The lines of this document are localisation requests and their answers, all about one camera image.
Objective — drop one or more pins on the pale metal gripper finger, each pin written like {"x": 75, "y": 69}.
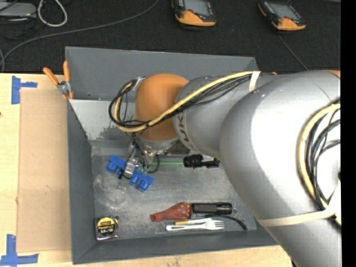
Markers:
{"x": 130, "y": 168}

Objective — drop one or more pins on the clear glass cup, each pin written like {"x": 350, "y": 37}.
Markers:
{"x": 111, "y": 190}

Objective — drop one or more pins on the green thin stick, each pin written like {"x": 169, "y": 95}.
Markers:
{"x": 167, "y": 164}

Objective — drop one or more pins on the grey metal bin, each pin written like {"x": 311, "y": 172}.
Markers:
{"x": 83, "y": 177}

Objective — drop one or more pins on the red-brown spotted balloon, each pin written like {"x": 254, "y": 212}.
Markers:
{"x": 175, "y": 211}

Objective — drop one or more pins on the yellow and chrome tape measure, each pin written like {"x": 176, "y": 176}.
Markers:
{"x": 106, "y": 227}

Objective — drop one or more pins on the brass and yellow pen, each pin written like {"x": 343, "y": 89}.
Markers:
{"x": 183, "y": 222}

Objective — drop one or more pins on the brown cardboard board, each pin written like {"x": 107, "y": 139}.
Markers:
{"x": 41, "y": 163}

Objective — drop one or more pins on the white plastic fork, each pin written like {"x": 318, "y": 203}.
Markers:
{"x": 200, "y": 225}

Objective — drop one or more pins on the black cylindrical flashlight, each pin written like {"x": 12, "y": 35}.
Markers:
{"x": 212, "y": 208}

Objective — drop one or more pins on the black cylinder on white bracket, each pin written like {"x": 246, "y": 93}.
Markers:
{"x": 194, "y": 161}

